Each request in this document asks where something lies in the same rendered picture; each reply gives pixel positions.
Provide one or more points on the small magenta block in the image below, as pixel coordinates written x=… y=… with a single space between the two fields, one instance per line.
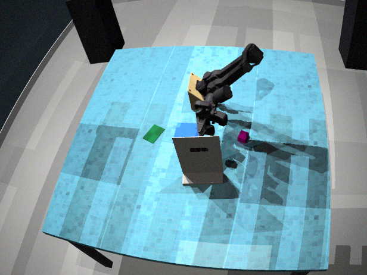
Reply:
x=243 y=136

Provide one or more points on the cream panel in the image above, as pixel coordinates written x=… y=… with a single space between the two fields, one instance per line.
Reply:
x=200 y=158

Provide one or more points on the blue flat square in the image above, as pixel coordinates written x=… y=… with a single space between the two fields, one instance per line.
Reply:
x=186 y=130

